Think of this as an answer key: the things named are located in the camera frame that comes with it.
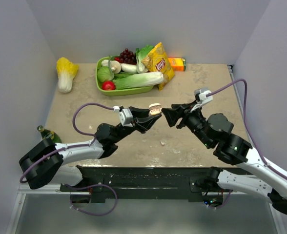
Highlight long green white cabbage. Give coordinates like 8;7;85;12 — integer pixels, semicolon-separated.
112;72;164;90

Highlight green glass bottle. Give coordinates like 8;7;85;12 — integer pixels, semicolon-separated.
37;125;62;143

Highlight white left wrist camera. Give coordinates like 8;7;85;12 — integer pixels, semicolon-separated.
113;106;133;127

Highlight dark red grapes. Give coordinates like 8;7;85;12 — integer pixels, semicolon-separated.
114;48;137;65

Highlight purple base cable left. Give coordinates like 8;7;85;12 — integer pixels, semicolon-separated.
69;184;119;216

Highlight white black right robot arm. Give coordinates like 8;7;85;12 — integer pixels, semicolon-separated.
162;103;287;215

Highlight white radish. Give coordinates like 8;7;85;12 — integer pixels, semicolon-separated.
121;63;138;74

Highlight green plastic basket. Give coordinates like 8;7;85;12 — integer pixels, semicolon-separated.
95;57;154;97

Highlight aluminium frame rail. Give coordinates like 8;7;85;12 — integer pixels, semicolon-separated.
227;65;254;147

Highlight round green cabbage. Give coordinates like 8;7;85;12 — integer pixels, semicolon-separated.
97;66;114;83

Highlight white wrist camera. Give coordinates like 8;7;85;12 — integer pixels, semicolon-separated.
113;106;133;127
190;87;213;113

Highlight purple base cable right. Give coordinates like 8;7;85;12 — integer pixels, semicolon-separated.
205;190;234;210

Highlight beige mushroom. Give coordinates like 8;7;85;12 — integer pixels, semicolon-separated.
101;59;122;74

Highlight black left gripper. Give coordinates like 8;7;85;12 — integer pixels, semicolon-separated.
112;107;162;144

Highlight green leafy lettuce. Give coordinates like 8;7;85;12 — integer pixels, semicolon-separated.
136;45;154;73

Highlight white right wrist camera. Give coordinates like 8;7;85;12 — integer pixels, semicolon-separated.
190;87;213;113

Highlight yellow Lays chip bag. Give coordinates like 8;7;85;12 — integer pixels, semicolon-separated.
140;42;175;91

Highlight orange juice carton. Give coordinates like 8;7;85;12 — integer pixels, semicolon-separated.
168;58;186;72

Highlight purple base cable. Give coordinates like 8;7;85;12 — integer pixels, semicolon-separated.
69;184;119;216
205;190;234;210

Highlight yellow napa cabbage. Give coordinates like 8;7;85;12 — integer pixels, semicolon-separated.
56;57;79;93

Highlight beige earbud case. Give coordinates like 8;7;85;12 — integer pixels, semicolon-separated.
148;103;162;116

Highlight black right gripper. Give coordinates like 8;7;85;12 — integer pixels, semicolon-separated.
161;98;213;148

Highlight red apple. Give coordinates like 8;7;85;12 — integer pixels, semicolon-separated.
102;81;116;91

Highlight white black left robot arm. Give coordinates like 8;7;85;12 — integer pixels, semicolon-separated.
19;106;162;191

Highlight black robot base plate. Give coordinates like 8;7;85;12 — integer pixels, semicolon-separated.
61;167;227;206

